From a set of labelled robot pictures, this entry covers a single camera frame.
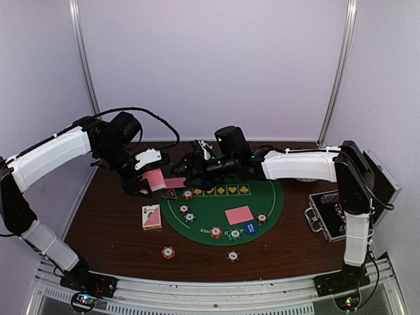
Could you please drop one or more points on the black red triangular dealer button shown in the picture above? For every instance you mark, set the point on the black red triangular dealer button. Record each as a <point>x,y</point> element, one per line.
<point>170,194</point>

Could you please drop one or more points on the round green poker mat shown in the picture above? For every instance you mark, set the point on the round green poker mat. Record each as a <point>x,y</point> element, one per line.
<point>210,206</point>

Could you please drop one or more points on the left aluminium frame post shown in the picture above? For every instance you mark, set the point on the left aluminium frame post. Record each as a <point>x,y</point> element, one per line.
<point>82,52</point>

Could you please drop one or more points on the red playing card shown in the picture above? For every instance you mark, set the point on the red playing card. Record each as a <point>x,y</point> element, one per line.
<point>174,183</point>
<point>239,215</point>

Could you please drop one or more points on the green chip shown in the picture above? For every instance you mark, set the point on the green chip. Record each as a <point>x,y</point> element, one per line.
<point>189,217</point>
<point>234,234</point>

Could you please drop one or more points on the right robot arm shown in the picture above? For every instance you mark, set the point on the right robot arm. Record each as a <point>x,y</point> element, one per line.
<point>344,165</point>

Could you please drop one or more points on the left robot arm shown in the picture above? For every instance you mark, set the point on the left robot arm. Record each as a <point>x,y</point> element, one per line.
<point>89,135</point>

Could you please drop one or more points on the blue small blind button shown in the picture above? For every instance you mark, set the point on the blue small blind button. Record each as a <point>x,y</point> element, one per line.
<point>250,228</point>

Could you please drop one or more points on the aluminium poker chip case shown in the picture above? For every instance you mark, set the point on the aluminium poker chip case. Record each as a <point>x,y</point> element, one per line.
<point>326,215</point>

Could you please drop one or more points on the red chips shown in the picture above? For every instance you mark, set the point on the red chips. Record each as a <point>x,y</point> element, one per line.
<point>216,232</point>
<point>187,195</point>

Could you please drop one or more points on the brown poker chip stack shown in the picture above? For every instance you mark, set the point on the brown poker chip stack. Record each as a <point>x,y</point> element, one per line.
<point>232,256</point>

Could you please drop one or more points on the orange poker chip stack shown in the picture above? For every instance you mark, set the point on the orange poker chip stack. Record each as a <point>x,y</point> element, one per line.
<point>168,252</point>

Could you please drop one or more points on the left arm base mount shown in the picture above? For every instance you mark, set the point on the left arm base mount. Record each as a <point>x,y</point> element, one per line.
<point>96,285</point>

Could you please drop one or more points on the patterned ceramic saucer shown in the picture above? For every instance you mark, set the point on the patterned ceramic saucer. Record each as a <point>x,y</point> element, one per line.
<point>307,180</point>

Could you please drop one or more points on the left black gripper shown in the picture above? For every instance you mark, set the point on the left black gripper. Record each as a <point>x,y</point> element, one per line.
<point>126,183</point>

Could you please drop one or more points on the right aluminium frame post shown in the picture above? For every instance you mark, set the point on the right aluminium frame post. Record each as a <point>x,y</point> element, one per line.
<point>346,43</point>

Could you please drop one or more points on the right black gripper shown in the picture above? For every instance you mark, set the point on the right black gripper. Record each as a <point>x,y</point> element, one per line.
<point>191,165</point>

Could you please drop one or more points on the card deck box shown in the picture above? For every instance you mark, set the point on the card deck box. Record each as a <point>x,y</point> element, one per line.
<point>151,217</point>

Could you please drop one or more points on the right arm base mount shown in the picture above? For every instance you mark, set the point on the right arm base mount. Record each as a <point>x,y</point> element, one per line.
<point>338,282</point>

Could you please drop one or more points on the red card deck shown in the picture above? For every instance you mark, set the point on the red card deck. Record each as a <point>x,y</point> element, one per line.
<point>155,179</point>

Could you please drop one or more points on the aluminium frame post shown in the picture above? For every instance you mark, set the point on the aluminium frame post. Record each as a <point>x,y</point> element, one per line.
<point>82,52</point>
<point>346,43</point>

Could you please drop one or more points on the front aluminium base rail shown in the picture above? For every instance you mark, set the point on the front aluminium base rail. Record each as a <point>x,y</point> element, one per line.
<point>296,295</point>

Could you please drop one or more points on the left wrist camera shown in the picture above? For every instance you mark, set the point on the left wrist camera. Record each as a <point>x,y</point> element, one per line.
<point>150,157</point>

